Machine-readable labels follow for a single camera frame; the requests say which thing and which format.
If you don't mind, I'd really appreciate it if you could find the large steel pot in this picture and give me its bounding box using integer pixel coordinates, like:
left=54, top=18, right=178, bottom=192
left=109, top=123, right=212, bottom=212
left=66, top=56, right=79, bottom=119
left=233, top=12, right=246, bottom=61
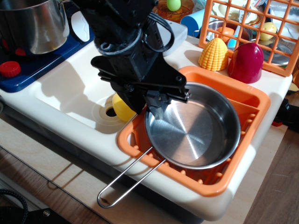
left=0, top=0, right=70, bottom=56

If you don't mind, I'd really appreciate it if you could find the yellow toy corn cob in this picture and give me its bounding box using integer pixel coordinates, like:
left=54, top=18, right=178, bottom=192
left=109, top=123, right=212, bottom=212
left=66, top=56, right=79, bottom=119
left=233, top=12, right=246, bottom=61
left=198, top=37, right=229, bottom=71

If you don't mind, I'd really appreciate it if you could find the orange transparent bowl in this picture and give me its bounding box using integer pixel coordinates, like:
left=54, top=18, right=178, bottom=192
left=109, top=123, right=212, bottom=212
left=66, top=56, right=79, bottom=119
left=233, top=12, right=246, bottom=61
left=153, top=0, right=194, bottom=23

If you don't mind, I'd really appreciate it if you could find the green toy egg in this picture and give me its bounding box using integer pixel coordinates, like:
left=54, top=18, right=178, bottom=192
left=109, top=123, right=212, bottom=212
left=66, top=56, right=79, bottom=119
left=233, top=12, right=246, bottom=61
left=166, top=0, right=181, bottom=12

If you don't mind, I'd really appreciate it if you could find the yellow toy banana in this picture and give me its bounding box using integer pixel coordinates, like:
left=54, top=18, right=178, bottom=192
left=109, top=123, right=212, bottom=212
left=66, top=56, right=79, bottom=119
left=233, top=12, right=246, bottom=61
left=112, top=93, right=137, bottom=122

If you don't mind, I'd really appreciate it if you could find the blue toy stove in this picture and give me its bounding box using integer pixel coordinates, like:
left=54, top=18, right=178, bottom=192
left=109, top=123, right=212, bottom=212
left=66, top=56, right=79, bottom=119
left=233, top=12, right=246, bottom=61
left=0, top=0, right=94, bottom=93

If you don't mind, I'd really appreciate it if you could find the orange plastic grid basket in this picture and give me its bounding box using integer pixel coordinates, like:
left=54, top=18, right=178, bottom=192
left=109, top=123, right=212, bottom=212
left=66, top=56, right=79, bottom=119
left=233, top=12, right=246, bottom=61
left=199, top=0, right=299, bottom=77

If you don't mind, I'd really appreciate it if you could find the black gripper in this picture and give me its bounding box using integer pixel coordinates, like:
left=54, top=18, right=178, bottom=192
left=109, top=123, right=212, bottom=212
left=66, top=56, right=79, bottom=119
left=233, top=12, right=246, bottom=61
left=91, top=42, right=190, bottom=119

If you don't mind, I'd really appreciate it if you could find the yellow toy potato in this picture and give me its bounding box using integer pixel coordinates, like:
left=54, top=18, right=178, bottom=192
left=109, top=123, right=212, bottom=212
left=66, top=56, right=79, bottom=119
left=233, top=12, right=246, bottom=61
left=260, top=22, right=277, bottom=41

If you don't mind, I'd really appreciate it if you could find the black clamp with red tip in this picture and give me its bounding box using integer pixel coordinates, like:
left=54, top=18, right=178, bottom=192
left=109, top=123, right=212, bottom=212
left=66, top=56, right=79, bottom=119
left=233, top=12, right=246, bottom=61
left=272, top=98, right=299, bottom=132

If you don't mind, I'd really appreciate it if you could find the red stove knob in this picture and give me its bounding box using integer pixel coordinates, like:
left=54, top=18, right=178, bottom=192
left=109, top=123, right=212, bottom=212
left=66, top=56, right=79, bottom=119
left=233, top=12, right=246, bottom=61
left=0, top=61, right=21, bottom=78

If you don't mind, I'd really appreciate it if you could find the grey toy faucet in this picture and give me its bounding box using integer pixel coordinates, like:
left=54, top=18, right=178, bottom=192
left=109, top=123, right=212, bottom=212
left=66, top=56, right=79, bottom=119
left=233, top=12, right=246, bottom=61
left=157, top=20, right=188, bottom=56

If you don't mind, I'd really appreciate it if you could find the magenta plastic cup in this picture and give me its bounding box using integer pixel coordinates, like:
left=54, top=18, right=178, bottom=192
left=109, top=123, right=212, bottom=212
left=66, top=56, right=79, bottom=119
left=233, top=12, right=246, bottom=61
left=228, top=42, right=263, bottom=84

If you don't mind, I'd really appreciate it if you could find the light blue plastic cup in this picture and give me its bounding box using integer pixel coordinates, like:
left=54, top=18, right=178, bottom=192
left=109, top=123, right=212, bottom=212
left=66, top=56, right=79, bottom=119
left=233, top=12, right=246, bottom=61
left=180, top=9, right=204, bottom=37

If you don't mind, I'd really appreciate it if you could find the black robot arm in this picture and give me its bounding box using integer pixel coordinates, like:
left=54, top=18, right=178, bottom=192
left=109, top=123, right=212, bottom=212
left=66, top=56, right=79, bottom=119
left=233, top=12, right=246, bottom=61
left=74, top=0, right=190, bottom=119

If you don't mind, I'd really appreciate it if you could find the black braided cable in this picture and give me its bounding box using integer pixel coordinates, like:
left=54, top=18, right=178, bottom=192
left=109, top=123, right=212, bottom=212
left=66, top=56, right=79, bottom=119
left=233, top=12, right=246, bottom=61
left=0, top=189, right=28, bottom=224

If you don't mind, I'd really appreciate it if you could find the steel bowl in basket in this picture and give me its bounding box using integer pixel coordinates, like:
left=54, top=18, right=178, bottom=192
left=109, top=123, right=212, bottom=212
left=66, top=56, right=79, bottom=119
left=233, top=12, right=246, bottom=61
left=263, top=38, right=292, bottom=67

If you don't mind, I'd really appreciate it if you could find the steel frying pan wire handle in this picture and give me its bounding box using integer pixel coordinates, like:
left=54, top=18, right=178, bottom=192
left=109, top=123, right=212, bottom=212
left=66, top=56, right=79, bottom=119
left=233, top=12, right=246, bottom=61
left=97, top=81, right=242, bottom=209

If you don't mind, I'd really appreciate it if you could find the orange plastic drying rack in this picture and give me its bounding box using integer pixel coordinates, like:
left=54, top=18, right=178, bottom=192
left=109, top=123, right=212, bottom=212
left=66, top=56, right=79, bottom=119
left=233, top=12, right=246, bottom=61
left=118, top=66, right=271, bottom=197

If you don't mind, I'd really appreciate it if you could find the white toy knife yellow handle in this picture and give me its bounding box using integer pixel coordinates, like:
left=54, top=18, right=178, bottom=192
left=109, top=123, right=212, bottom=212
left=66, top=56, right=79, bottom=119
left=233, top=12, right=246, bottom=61
left=71, top=11, right=90, bottom=42

